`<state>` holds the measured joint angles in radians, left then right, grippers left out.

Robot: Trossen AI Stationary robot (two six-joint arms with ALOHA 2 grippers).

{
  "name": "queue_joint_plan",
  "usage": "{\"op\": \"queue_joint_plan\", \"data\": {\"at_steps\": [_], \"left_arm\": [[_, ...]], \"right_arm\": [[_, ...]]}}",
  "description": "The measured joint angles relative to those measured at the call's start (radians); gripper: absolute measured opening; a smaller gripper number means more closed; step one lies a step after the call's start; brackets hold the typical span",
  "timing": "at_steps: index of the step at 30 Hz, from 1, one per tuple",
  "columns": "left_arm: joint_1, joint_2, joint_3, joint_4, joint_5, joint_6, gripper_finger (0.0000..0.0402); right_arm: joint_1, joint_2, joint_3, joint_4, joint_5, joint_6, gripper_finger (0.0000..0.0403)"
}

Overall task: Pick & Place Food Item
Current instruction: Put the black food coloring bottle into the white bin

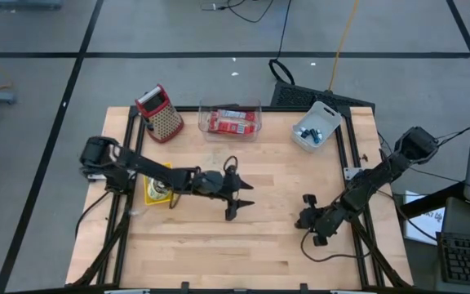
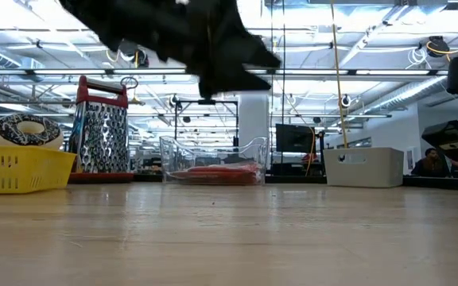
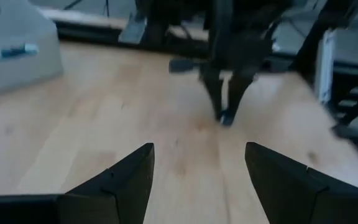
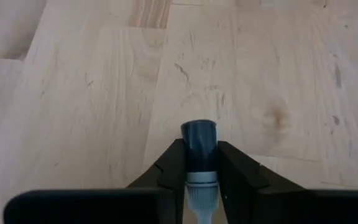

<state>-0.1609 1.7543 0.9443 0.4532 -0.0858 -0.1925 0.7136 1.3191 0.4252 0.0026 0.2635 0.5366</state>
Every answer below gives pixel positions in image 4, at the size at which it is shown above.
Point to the white-capped dropper bottle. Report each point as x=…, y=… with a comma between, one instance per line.
x=200, y=146

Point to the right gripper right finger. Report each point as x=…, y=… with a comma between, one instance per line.
x=275, y=205

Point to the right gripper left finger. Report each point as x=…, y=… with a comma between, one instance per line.
x=104, y=205

